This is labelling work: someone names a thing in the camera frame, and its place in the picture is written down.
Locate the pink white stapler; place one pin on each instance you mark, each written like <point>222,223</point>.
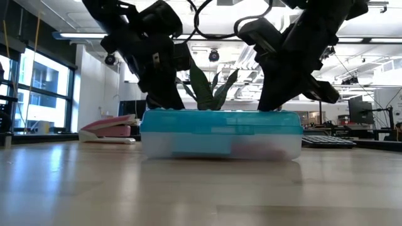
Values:
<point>106,130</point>

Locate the black computer keyboard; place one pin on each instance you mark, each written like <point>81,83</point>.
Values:
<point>328,142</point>

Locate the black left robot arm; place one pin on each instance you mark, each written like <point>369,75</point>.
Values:
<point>106,15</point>

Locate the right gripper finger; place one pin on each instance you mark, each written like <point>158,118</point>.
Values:
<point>290,91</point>
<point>271,94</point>

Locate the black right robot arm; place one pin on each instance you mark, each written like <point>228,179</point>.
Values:
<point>326,15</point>

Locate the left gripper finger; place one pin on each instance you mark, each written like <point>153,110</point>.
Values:
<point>171,97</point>
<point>155,100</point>

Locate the round black hanging lamp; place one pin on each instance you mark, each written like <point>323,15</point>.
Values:
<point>214,56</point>
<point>110,59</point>

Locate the black computer monitor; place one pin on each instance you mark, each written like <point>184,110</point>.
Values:
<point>360,111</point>

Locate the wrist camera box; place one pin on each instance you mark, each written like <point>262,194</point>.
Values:
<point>160,19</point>
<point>259,33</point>

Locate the white waste bin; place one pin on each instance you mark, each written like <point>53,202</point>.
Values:
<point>43,127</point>

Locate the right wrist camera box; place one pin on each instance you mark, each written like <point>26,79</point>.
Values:
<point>259,33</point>

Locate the dark office desk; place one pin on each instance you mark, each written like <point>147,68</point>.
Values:
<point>377,142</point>

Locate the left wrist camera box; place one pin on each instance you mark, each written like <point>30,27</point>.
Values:
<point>160,19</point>

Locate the green plant in white pot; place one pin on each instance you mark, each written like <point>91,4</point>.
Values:
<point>204,91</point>

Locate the clear pencil box blue lid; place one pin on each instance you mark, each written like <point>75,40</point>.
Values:
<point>220,135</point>

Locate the large window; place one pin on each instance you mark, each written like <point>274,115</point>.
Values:
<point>44,91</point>

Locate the long ceiling light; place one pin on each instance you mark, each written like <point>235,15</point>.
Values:
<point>370,40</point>
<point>81,35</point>

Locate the black cabinet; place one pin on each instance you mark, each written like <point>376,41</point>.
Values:
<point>132,109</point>

